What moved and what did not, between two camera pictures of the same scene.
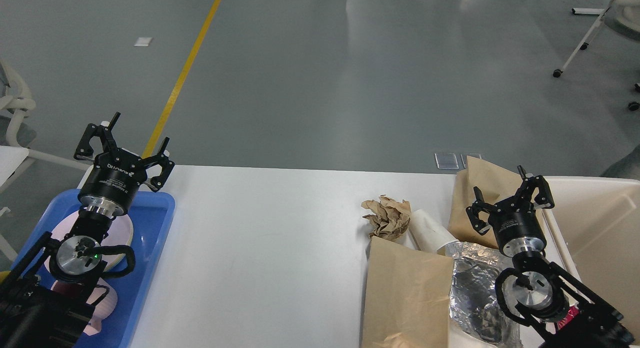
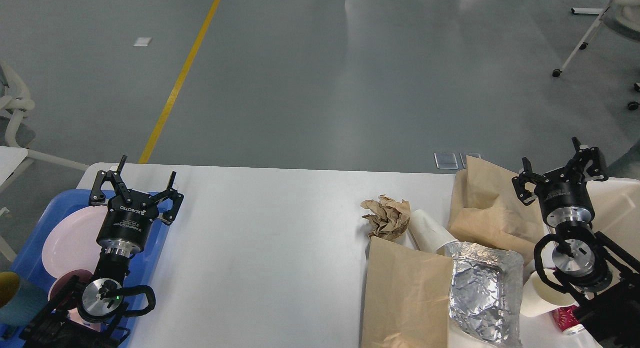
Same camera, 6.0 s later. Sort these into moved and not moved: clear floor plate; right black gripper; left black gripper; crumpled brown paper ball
Moved: right black gripper; left black gripper
Not moved: crumpled brown paper ball; clear floor plate
